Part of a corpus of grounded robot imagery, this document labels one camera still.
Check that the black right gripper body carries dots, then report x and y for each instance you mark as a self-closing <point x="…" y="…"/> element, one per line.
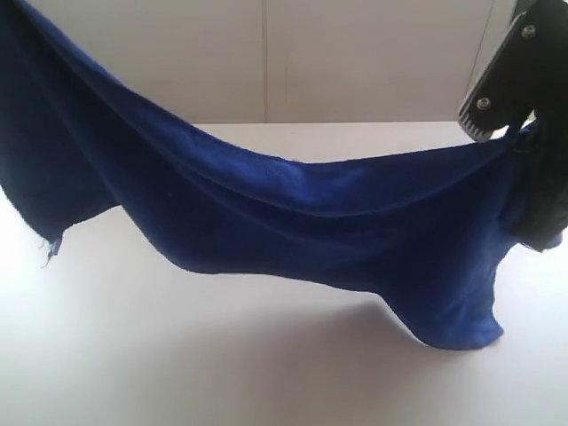
<point x="545" y="213"/>

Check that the blue microfibre towel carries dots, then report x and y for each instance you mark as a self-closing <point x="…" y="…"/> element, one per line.
<point x="425" y="231"/>

